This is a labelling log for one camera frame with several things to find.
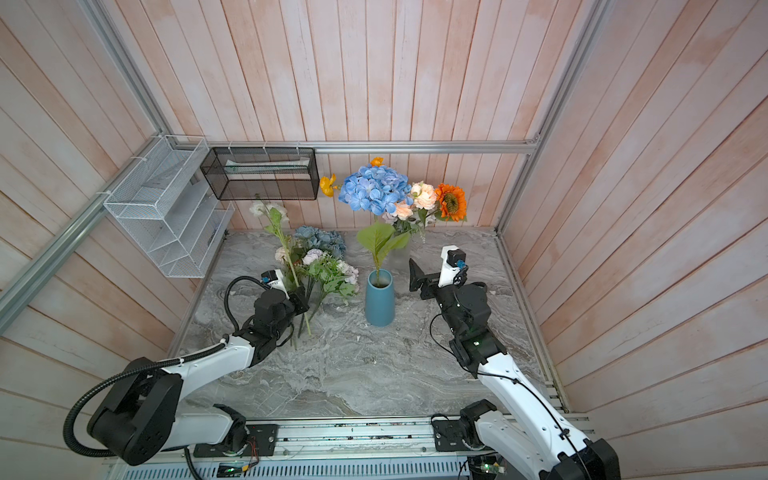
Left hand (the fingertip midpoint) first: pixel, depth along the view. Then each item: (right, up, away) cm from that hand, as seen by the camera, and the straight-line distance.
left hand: (307, 291), depth 88 cm
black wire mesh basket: (-19, +40, +15) cm, 47 cm away
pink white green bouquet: (0, +7, +7) cm, 10 cm away
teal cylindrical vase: (+22, -1, -7) cm, 23 cm away
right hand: (+34, +10, -15) cm, 39 cm away
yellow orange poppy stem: (+7, +32, -2) cm, 33 cm away
